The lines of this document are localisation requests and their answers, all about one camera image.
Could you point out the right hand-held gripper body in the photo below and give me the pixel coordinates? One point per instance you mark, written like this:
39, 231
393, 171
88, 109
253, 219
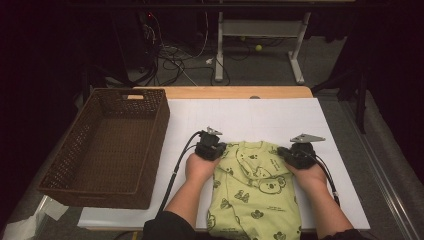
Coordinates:
301, 155

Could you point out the dark equipment with red light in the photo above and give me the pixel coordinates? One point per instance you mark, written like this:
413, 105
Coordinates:
133, 40

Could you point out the green printed baby romper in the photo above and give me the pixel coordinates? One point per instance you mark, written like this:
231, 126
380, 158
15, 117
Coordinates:
253, 200

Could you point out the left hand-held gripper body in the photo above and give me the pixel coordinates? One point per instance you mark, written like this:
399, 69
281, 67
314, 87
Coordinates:
208, 148

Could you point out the person's left hand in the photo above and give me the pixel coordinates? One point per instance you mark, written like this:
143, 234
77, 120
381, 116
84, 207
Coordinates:
200, 170

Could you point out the grey floor rail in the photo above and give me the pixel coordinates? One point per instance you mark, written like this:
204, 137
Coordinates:
390, 186

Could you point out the person's right hand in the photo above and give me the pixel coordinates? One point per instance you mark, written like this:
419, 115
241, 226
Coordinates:
308, 180

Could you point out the white board mat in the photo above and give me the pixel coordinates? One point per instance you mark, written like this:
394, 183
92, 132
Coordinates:
233, 113

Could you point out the white paper sheets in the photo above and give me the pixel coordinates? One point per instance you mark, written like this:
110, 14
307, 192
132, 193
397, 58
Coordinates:
23, 226

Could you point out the dark round table grommet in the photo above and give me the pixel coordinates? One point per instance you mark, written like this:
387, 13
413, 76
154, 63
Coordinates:
255, 97

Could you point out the brown wicker basket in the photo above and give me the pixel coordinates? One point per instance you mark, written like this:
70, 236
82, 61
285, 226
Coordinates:
110, 133

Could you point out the white metal desk frame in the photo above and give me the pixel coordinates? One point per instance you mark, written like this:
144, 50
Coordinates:
260, 28

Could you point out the black metal stand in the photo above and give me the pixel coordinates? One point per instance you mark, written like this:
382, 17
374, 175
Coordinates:
361, 100
87, 83

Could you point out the person's black sleeve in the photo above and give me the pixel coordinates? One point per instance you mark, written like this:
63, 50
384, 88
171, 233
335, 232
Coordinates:
170, 228
343, 236

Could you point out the person's black right sleeve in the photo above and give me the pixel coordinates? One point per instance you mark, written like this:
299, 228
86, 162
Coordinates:
343, 236

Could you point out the yellow tennis ball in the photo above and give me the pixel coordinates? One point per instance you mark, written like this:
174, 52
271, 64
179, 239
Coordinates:
259, 48

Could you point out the white plug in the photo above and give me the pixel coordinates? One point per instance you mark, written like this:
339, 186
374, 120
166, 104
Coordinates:
209, 61

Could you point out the person's black left sleeve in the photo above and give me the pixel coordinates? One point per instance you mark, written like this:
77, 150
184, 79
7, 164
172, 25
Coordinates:
170, 228

